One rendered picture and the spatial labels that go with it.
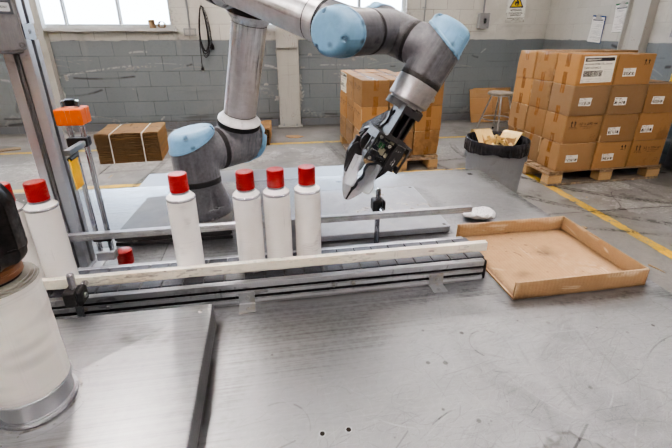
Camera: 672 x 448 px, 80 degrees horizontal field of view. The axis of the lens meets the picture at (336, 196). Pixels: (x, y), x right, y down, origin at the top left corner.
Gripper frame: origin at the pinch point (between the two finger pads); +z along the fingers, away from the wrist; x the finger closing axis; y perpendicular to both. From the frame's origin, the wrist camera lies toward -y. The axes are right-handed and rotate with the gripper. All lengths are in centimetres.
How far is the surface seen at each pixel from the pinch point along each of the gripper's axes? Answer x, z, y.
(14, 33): -64, 3, -11
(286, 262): -5.2, 16.7, 4.9
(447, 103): 266, -65, -527
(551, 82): 212, -107, -263
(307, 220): -5.0, 8.1, 2.3
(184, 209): -26.2, 15.7, 2.4
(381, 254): 11.2, 7.3, 4.9
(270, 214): -12.0, 9.9, 2.4
